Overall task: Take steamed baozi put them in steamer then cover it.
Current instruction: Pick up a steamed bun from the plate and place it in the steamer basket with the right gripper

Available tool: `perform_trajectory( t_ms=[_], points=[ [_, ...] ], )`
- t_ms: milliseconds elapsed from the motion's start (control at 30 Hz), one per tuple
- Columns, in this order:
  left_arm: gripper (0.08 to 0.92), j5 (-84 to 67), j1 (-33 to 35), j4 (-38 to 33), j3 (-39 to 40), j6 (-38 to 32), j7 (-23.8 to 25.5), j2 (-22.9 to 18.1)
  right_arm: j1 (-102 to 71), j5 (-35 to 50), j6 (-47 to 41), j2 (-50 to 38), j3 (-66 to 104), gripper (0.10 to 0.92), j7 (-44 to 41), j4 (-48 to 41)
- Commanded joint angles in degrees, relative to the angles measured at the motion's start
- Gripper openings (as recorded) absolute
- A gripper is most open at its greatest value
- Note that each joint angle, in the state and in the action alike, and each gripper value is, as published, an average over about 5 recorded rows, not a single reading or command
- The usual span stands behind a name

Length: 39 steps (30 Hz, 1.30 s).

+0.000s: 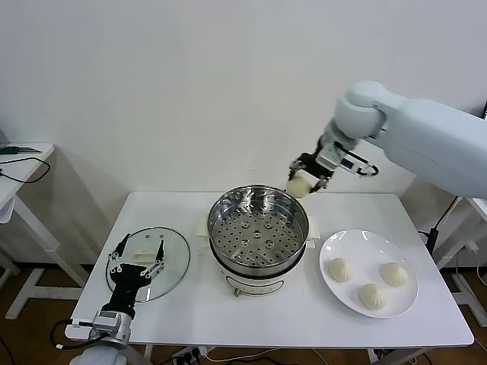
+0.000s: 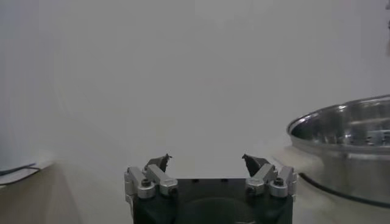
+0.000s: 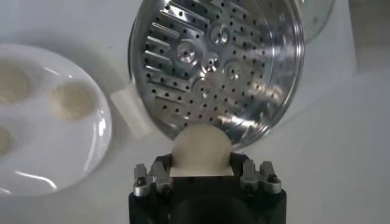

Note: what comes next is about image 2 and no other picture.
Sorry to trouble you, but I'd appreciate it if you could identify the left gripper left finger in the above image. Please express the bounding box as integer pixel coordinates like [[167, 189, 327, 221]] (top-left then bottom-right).
[[124, 153, 179, 200]]

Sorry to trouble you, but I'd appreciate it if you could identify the white side table with cable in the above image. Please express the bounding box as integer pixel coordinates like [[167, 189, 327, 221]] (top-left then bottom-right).
[[0, 149, 55, 187]]

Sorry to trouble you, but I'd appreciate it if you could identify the thin black cable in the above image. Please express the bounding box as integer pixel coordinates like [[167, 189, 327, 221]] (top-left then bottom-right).
[[0, 163, 42, 186]]

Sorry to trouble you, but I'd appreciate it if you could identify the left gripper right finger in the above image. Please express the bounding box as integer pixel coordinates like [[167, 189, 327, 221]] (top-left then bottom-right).
[[241, 153, 298, 198]]

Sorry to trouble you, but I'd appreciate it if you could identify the white electric cooking pot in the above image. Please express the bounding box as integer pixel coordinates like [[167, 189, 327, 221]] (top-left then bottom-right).
[[297, 172, 390, 224]]

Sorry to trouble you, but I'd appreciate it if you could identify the stainless steel steamer basket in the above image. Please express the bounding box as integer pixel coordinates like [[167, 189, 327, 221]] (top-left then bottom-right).
[[286, 94, 390, 205]]

